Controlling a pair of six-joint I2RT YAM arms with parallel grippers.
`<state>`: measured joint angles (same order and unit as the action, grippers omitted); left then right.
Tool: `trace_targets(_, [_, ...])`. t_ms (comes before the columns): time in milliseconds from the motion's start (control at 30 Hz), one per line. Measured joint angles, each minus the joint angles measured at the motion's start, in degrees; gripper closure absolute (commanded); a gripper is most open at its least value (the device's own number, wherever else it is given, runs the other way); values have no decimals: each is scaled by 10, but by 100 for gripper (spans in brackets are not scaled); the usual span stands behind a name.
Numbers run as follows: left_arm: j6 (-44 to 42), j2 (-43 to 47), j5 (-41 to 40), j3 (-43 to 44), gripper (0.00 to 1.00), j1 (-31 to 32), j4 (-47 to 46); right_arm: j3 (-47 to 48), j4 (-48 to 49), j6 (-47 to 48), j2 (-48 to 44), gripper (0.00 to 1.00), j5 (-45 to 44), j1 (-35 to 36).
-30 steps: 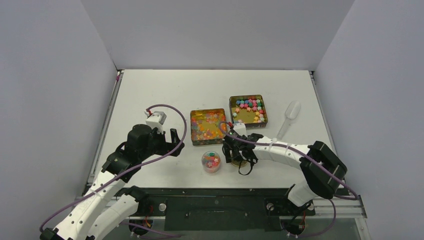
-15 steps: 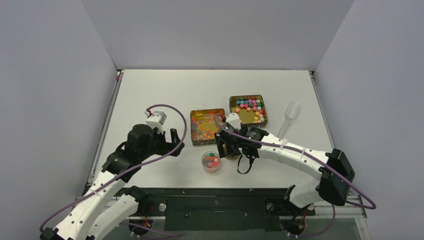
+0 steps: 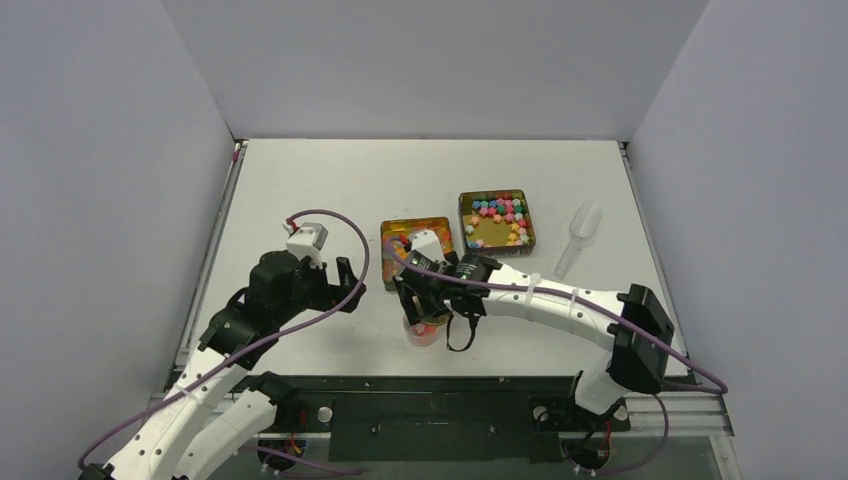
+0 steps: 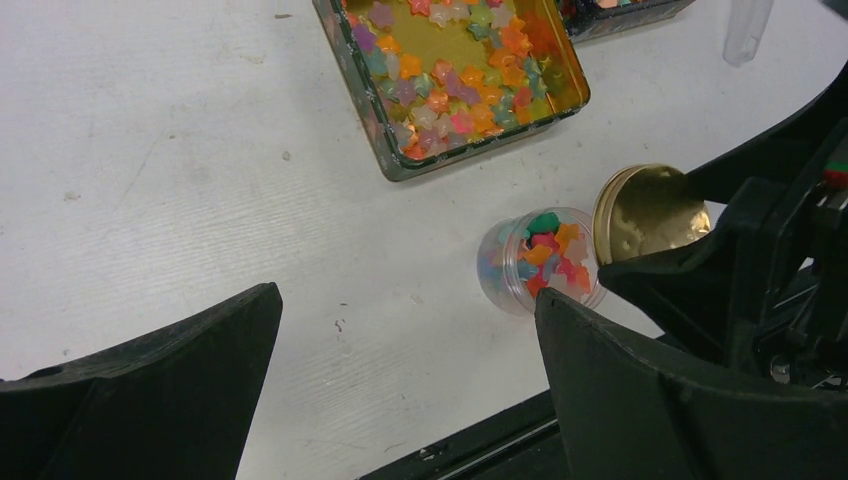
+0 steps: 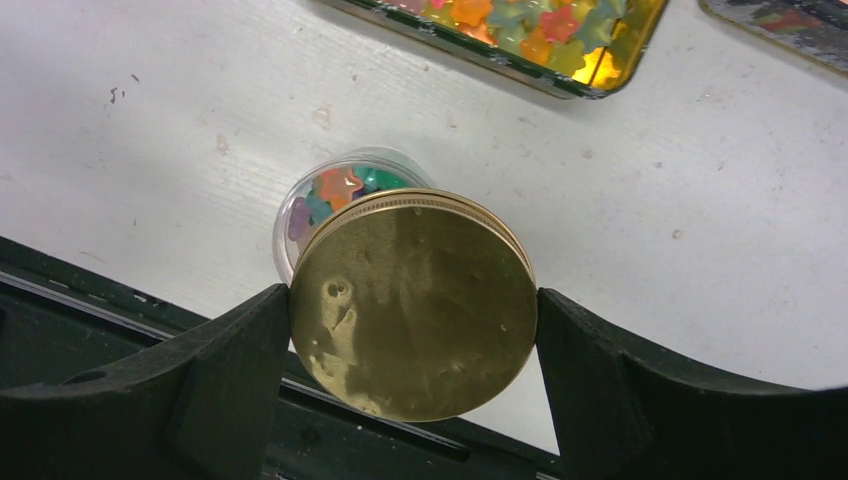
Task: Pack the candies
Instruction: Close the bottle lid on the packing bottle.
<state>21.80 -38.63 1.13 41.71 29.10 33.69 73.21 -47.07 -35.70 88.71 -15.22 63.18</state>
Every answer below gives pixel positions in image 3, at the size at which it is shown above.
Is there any aluminium rail frame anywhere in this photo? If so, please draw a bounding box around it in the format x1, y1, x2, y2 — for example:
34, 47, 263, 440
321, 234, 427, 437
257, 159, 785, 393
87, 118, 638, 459
624, 392, 735, 437

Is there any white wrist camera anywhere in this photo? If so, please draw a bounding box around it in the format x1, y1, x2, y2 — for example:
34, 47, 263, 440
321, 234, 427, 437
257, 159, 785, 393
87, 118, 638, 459
410, 229, 445, 262
286, 222, 329, 268

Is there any tin of translucent star candies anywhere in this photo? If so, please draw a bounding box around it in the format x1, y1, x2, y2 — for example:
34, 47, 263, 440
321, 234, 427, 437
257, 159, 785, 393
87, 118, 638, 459
380, 217, 455, 292

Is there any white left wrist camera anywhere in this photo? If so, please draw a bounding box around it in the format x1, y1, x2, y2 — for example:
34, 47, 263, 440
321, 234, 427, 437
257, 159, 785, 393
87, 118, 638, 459
286, 222, 329, 268

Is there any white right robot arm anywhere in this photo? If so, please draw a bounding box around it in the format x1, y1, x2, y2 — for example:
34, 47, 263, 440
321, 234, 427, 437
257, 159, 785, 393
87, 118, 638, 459
393, 251, 675, 427

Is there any clear round plastic container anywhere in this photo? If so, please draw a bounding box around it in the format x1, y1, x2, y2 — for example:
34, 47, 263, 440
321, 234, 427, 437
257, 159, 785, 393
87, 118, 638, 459
402, 316, 444, 347

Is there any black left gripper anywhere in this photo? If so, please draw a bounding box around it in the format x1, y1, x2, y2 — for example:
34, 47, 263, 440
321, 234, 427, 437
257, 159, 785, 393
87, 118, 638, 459
274, 253, 365, 325

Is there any gold round lid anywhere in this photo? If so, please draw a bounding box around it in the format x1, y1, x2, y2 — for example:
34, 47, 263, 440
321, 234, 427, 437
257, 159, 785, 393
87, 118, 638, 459
420, 312, 453, 327

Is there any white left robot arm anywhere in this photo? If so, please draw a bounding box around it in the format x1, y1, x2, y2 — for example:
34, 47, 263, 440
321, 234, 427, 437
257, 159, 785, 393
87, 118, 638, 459
78, 250, 366, 479

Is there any clear plastic scoop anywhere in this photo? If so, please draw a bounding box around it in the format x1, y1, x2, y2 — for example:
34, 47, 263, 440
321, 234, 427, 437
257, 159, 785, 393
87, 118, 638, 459
553, 201, 602, 280

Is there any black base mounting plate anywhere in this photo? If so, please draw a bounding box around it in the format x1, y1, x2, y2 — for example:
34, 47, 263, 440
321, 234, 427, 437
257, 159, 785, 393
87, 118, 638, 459
256, 376, 660, 463

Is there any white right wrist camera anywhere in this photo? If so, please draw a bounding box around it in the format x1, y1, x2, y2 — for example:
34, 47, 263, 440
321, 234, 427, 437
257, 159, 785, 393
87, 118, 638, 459
410, 229, 445, 262

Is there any tin of pastel star candies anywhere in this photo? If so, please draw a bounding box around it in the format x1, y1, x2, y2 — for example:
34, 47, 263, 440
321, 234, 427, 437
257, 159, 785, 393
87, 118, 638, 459
458, 189, 537, 258

